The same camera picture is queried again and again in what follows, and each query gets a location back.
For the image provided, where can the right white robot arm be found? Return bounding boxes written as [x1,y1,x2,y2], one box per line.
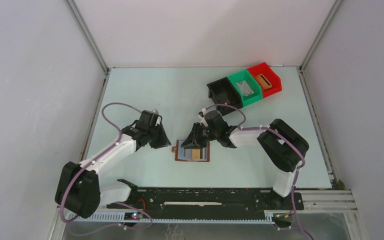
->
[181,110,310,209]

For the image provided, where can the silver card in green bin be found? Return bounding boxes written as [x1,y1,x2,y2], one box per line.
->
[235,80,254,97]

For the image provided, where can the red plastic bin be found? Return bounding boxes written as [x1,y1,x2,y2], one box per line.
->
[246,62,282,98]

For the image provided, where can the grey striped credit card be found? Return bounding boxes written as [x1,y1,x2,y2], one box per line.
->
[181,148,192,161]

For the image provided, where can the gold credit card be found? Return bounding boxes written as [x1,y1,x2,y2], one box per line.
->
[191,148,204,160]

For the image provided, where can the dark card in black bin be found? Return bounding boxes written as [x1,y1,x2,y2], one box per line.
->
[217,92,232,105]

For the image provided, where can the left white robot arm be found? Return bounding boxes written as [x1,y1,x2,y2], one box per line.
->
[54,110,171,218]

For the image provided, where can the brown leather card holder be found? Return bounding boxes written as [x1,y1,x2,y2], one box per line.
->
[171,139,210,163]

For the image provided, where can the white cable duct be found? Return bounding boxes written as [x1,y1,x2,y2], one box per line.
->
[75,211,282,224]

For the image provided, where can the gold card in red bin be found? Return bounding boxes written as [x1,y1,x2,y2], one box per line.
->
[255,74,273,90]

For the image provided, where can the black plastic bin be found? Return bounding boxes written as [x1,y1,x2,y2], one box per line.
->
[206,77,244,109]

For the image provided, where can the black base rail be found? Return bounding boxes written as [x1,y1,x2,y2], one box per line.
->
[107,187,304,221]

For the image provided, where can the green plastic bin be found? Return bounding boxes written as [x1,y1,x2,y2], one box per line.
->
[227,69,263,107]

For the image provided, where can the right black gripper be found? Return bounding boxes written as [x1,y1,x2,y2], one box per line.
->
[181,122,219,150]

